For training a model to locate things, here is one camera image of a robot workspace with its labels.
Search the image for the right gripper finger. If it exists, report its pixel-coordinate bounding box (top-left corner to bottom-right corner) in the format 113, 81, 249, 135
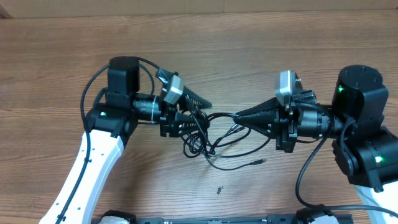
233, 110, 279, 139
242, 97, 279, 117

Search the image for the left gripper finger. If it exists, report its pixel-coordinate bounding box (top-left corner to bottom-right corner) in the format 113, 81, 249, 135
174, 113, 210, 136
178, 86, 212, 111

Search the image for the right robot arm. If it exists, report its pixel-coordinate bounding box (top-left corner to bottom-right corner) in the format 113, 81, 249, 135
234, 65, 397, 223

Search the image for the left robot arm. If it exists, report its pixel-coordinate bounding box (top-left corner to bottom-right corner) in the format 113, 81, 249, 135
40, 56, 212, 223

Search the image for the small black debris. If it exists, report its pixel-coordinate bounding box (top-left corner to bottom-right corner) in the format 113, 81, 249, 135
216, 186, 224, 195

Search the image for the thin black cable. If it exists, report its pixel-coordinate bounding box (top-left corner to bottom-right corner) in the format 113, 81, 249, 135
185, 95, 271, 172

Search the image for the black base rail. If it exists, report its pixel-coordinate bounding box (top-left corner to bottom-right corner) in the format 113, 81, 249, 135
91, 207, 354, 224

